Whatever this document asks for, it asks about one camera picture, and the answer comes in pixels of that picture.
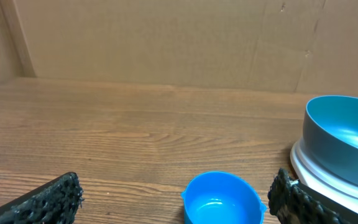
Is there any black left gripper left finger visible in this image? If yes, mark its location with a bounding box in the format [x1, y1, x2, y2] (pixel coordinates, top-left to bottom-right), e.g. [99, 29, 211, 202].
[0, 172, 84, 224]

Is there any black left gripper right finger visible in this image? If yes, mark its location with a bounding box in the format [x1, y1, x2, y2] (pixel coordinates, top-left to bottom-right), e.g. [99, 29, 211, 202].
[267, 168, 358, 224]

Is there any blue plastic measuring scoop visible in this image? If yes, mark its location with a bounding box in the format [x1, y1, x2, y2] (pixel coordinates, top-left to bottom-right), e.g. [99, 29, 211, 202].
[181, 171, 267, 224]

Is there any white digital kitchen scale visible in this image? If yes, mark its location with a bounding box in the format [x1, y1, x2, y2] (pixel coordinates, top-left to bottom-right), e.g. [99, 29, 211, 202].
[290, 138, 358, 213]

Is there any teal metal bowl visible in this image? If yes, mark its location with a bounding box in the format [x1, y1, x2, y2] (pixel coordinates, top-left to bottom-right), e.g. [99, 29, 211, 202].
[303, 95, 358, 185]

